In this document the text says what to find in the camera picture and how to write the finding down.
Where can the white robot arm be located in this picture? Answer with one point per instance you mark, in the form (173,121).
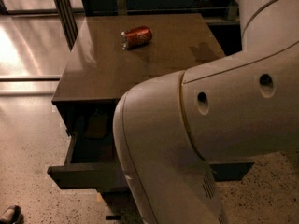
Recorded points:
(248,103)

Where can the brown drawer cabinet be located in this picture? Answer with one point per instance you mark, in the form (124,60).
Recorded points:
(102,69)

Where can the yellow object inside drawer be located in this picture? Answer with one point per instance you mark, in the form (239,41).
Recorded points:
(97,126)

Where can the dark open top drawer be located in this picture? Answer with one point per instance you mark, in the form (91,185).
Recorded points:
(90,164)

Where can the dark background shelf unit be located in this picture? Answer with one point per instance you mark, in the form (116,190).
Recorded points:
(221,10)

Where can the red soda can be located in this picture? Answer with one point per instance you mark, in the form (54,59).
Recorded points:
(136,37)

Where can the black shoe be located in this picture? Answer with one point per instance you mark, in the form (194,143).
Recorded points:
(12,215)

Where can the metal window frame post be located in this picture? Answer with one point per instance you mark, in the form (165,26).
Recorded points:
(68,21)

